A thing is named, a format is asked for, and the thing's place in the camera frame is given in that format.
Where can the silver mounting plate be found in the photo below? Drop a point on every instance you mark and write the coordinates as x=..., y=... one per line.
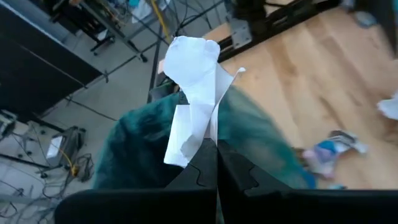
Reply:
x=241, y=34

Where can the folded blue trash bag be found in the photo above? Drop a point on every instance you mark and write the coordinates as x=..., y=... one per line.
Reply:
x=365, y=19

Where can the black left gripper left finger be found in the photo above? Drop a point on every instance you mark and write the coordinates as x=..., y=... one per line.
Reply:
x=186, y=202

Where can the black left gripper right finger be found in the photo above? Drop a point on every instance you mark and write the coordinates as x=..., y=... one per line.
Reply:
x=264, y=205

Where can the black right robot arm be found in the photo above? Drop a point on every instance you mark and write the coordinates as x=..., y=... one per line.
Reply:
x=248, y=9

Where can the blue white paper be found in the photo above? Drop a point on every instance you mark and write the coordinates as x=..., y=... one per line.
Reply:
x=326, y=155

